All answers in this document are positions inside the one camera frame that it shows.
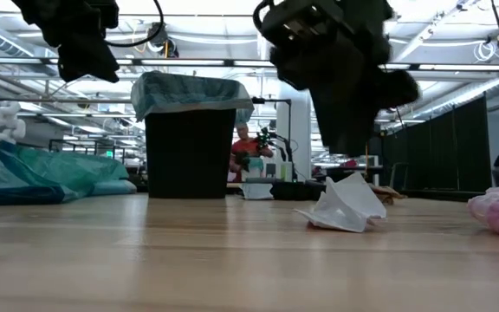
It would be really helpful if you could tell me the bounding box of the blue plastic trash bag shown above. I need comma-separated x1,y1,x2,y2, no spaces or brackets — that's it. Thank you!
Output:
130,70,255,125
0,140,130,207

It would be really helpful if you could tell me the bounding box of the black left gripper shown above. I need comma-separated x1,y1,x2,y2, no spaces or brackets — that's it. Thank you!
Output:
10,0,120,83

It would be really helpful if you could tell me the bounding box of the teal and white box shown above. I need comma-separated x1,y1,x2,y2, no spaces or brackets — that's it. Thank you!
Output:
249,157,264,179

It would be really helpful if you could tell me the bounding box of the roll of blue trash bags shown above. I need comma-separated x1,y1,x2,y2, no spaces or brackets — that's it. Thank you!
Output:
91,179,138,197

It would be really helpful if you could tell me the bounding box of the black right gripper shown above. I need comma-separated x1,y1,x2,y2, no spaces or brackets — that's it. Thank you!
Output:
252,0,422,158

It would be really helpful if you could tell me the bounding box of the black plastic trash bin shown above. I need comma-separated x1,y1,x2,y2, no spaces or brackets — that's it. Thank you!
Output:
144,107,237,199

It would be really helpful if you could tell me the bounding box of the pale green bottle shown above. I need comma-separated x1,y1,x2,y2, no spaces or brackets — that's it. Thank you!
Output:
279,162,294,183

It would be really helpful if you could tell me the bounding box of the black metal stand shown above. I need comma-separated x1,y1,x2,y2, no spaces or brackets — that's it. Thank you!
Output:
251,97,298,183

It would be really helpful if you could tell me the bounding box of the long overhead light rail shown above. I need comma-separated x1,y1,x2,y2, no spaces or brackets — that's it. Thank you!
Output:
0,55,499,74

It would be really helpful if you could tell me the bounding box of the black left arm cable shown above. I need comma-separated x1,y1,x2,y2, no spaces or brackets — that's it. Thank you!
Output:
104,0,165,48

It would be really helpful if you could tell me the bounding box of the white paper sheet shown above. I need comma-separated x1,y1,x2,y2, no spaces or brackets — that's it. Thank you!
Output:
293,172,388,234

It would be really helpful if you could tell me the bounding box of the small brown paper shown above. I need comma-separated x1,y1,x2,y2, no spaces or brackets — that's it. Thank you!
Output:
368,184,408,207

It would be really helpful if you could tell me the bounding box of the white building column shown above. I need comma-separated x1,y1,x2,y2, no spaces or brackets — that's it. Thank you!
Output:
275,81,315,181

